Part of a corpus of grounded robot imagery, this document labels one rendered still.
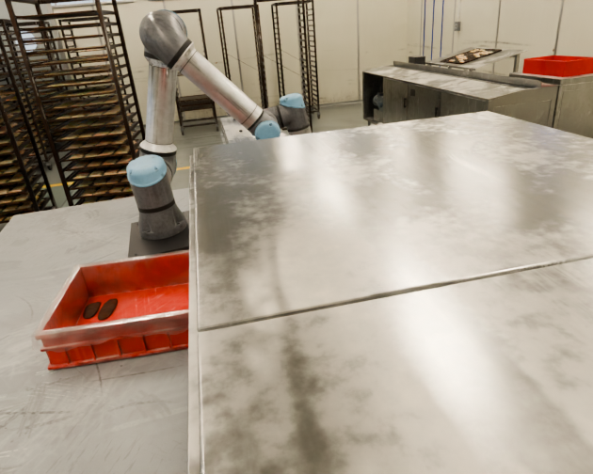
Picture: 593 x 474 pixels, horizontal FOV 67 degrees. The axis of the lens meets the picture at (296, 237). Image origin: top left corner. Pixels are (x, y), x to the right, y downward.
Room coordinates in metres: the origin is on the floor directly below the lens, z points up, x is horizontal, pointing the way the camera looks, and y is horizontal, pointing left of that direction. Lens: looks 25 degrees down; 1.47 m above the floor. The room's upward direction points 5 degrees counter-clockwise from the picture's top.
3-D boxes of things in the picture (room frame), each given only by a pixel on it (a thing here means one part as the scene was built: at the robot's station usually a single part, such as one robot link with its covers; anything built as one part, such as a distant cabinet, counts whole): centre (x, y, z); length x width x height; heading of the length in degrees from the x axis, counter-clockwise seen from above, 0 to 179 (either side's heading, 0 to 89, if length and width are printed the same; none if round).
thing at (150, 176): (1.36, 0.44, 1.06); 0.13 x 0.12 x 0.14; 4
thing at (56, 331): (0.97, 0.36, 0.88); 0.49 x 0.34 x 0.10; 97
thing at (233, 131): (2.61, 0.26, 0.89); 1.25 x 0.18 x 0.09; 10
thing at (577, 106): (4.34, -2.53, 0.44); 0.70 x 0.55 x 0.87; 10
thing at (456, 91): (5.26, -1.96, 0.51); 3.00 x 1.26 x 1.03; 10
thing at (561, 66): (4.34, -2.53, 0.94); 0.51 x 0.36 x 0.13; 14
